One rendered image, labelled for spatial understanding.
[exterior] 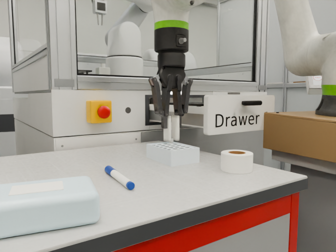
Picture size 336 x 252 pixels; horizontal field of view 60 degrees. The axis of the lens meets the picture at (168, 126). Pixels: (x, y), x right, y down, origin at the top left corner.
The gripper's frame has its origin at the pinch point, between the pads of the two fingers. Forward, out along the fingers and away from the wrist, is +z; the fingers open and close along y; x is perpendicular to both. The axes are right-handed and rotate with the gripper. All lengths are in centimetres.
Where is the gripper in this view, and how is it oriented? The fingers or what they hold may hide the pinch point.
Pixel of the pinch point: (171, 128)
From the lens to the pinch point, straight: 80.2
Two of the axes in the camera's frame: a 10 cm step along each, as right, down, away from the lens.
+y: 8.5, -0.6, 5.3
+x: -5.3, -0.9, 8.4
